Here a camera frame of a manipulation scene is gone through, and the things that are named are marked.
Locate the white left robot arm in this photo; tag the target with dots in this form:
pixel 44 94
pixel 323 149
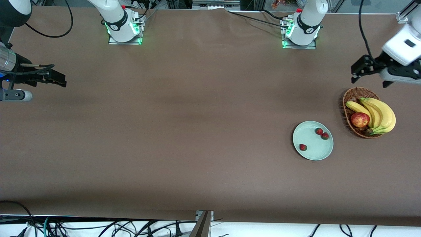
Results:
pixel 307 19

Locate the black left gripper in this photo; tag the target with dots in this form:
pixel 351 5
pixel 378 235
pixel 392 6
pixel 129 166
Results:
pixel 377 63

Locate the light green round plate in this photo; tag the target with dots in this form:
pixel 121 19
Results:
pixel 310 138

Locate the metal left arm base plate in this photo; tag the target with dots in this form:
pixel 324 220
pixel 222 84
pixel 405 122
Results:
pixel 299 47

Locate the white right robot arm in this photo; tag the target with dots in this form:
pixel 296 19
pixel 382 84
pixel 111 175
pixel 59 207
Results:
pixel 115 16

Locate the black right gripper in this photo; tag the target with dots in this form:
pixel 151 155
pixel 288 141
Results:
pixel 22 67

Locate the grey device box with ports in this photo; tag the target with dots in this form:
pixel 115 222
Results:
pixel 215 4

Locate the brown wooden post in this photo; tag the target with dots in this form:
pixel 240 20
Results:
pixel 201 227

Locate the large table cover sheet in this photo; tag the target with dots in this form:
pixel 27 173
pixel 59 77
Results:
pixel 197 82

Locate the brown wicker basket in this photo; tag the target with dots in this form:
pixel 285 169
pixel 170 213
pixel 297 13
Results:
pixel 353 95

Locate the silver metal bracket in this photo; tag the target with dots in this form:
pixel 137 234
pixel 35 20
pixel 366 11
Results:
pixel 198 214

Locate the red yellow apple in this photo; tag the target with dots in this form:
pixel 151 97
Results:
pixel 360 120

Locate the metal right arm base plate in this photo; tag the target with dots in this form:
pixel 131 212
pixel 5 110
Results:
pixel 125 43

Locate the colourful toy pile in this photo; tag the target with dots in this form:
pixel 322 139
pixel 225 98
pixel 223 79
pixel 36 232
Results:
pixel 276 4

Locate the yellow banana bunch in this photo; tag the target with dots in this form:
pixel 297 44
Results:
pixel 384 115

